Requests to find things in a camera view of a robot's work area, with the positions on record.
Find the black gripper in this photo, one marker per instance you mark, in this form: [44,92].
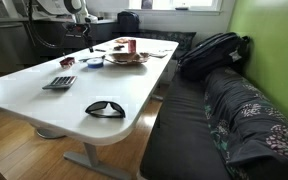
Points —
[79,29]

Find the clear plastic utensil packet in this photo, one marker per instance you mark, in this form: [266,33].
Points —
[85,59]

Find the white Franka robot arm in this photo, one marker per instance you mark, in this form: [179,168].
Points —
[59,6]

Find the brown wooden bowl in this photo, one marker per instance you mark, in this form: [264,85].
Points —
[127,57]

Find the black flat strip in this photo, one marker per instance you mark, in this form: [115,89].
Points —
[100,50]

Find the blue and white tape roll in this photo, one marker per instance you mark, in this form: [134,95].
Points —
[95,62]

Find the dark and white packet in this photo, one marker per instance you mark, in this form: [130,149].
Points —
[118,47]

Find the red toy wagon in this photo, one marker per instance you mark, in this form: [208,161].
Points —
[67,62]

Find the brown snack packet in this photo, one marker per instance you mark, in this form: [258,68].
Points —
[121,40]

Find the red soda can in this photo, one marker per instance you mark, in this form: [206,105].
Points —
[132,46]

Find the dark blue bag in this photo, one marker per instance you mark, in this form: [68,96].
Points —
[128,20]

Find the grey desk calculator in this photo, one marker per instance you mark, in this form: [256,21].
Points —
[60,82]

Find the black wraparound sunglasses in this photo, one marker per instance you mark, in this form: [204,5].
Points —
[97,106]

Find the white paper sheet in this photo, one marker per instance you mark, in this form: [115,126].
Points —
[159,55]

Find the dark grey counter cabinet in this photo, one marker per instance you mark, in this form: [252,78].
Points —
[7,43]

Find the white framed window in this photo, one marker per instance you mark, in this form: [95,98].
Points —
[177,4]

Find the grey metal table leg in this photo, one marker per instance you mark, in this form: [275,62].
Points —
[94,160]

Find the black backpack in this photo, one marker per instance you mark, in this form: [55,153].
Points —
[210,55]

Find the dark grey couch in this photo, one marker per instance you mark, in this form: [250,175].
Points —
[180,133]

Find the dark floral cushion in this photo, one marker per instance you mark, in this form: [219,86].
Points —
[250,116]

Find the round grey pedestal base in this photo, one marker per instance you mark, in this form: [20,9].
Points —
[49,133]

